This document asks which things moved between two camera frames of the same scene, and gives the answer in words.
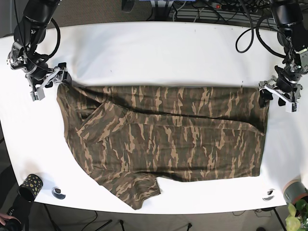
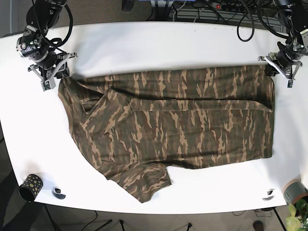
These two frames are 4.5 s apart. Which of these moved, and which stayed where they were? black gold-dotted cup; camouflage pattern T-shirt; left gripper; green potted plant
Moved: camouflage pattern T-shirt; left gripper
Stayed: black gold-dotted cup; green potted plant
